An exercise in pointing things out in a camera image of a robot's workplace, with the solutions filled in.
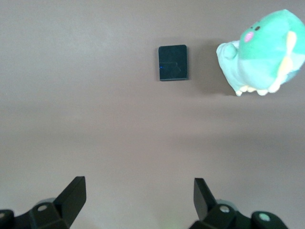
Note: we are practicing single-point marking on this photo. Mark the green plush dinosaur toy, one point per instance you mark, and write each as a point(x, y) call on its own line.
point(262, 52)

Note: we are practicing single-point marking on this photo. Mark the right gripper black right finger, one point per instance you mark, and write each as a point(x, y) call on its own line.
point(207, 210)

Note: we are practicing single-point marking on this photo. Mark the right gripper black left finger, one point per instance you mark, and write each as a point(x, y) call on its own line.
point(69, 205)

